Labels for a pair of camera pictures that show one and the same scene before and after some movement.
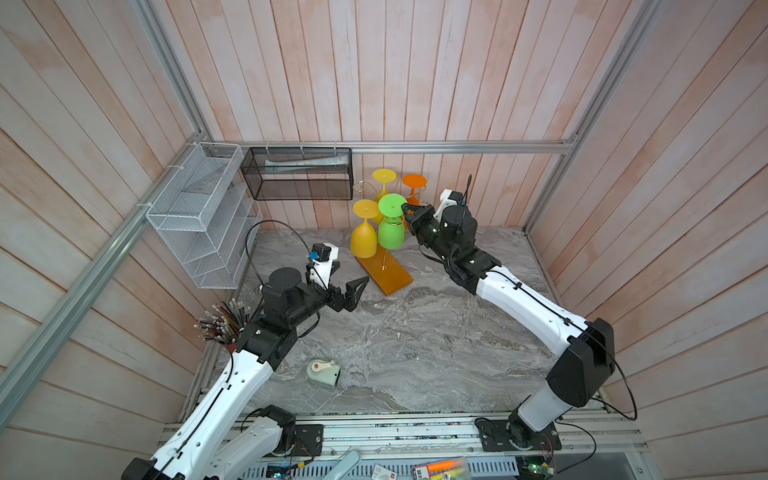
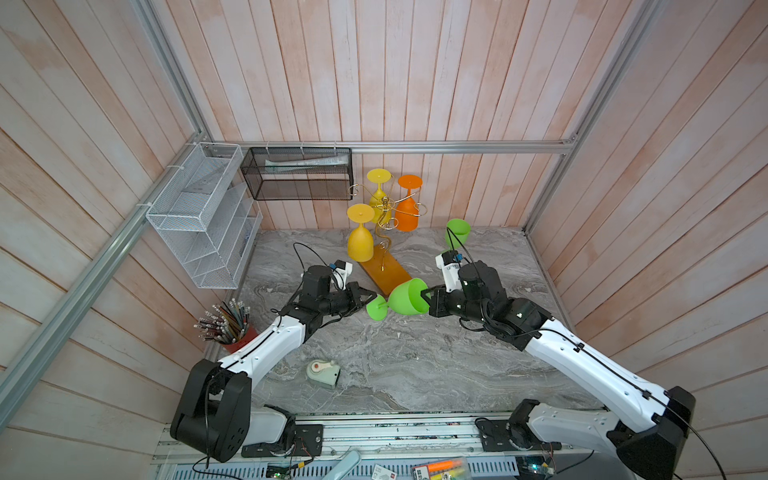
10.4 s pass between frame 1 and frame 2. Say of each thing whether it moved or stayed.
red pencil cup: stayed
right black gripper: moved
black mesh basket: stayed
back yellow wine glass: stayed
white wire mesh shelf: stayed
